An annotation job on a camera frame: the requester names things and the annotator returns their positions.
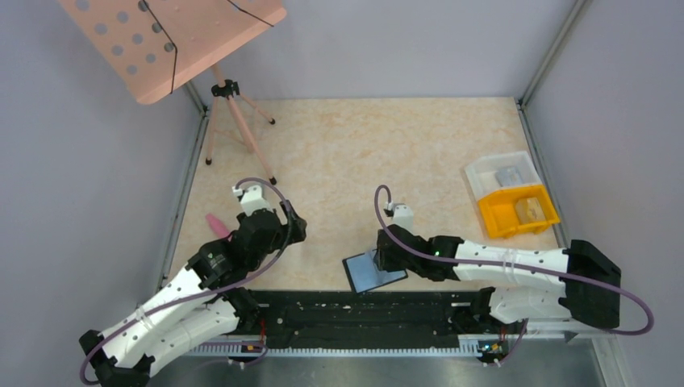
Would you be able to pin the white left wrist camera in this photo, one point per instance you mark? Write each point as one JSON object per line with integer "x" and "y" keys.
{"x": 251, "y": 199}

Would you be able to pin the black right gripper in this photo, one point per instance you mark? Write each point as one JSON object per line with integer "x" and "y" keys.
{"x": 382, "y": 259}

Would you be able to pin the pink music stand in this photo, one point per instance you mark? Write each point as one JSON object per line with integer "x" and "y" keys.
{"x": 157, "y": 46}

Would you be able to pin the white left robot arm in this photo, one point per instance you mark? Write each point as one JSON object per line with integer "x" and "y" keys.
{"x": 205, "y": 299}

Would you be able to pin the yellow plastic bin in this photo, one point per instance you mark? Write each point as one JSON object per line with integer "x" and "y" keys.
{"x": 499, "y": 216}

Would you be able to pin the black leather card holder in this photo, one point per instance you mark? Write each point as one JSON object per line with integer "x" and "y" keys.
{"x": 364, "y": 275}

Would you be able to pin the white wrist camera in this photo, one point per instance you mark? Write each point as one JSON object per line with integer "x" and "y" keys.
{"x": 251, "y": 199}
{"x": 400, "y": 214}

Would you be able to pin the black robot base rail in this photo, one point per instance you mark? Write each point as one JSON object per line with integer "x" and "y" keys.
{"x": 344, "y": 320}

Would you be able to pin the gold VIP card in bin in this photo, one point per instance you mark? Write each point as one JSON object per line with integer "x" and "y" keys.
{"x": 529, "y": 210}

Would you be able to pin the silver VIP card in bin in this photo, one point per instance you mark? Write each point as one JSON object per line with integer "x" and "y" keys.
{"x": 509, "y": 176}

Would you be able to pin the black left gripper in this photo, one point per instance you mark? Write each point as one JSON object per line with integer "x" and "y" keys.
{"x": 296, "y": 227}

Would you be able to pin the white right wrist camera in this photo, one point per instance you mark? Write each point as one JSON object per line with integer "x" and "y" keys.
{"x": 400, "y": 214}

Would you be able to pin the pink marker pen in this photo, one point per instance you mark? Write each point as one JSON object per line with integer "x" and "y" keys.
{"x": 218, "y": 227}

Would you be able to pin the white plastic bin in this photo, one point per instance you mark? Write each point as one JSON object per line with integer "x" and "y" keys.
{"x": 489, "y": 174}

